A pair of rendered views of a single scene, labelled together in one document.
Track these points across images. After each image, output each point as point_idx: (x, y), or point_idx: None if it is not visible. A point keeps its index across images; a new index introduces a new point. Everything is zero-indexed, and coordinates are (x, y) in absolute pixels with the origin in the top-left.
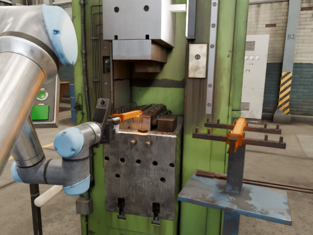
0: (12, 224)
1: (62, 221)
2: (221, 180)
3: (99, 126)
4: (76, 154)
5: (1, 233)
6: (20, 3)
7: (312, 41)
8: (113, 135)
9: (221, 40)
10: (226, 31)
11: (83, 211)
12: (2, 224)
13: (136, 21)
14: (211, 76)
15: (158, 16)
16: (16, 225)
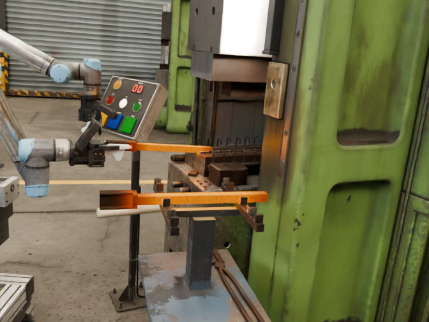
0: (161, 247)
1: None
2: (214, 271)
3: (70, 145)
4: (24, 160)
5: (146, 250)
6: None
7: None
8: (98, 160)
9: (305, 59)
10: (311, 45)
11: None
12: (156, 242)
13: (206, 27)
14: (288, 118)
15: (219, 22)
16: (162, 250)
